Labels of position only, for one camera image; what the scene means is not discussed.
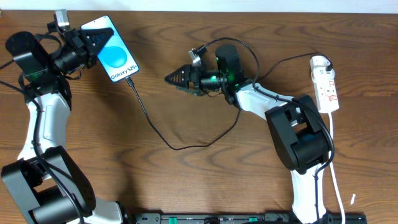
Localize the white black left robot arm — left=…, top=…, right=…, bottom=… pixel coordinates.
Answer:
left=1, top=27, right=129, bottom=223

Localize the black USB charging cable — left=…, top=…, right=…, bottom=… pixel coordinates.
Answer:
left=125, top=52, right=334, bottom=151

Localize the small white paper scrap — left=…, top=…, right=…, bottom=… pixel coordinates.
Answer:
left=350, top=194, right=356, bottom=205

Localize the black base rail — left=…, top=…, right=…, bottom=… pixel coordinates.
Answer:
left=132, top=212, right=368, bottom=224

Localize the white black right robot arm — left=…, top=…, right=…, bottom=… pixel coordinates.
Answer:
left=165, top=45, right=335, bottom=223

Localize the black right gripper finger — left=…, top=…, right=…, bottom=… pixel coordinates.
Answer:
left=176, top=86, right=204, bottom=96
left=164, top=64, right=192, bottom=88

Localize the blue Galaxy smartphone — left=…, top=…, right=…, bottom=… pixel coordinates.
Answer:
left=81, top=16, right=139, bottom=82

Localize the white power strip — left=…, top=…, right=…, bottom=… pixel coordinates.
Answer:
left=310, top=55, right=340, bottom=114

